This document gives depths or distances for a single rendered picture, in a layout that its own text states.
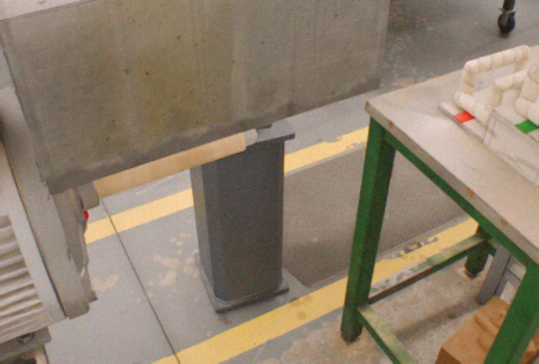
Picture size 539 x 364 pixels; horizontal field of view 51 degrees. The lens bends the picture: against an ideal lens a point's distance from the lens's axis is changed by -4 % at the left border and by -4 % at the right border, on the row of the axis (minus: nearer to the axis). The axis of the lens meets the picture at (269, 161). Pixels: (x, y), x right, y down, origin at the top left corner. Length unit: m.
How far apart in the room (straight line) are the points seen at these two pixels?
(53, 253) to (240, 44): 0.25
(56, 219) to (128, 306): 1.61
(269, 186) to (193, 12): 1.34
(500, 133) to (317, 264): 1.13
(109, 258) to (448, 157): 1.44
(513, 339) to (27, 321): 0.95
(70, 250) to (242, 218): 1.26
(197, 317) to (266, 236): 0.40
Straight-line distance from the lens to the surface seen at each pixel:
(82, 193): 0.64
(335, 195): 2.46
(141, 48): 0.41
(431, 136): 1.28
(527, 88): 1.21
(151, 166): 0.66
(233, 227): 1.79
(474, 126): 1.32
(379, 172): 1.43
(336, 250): 2.25
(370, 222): 1.55
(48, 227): 0.54
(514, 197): 1.18
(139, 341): 2.04
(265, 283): 2.06
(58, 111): 0.42
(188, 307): 2.09
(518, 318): 1.23
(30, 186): 0.54
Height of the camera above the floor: 1.68
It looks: 40 degrees down
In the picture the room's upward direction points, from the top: straight up
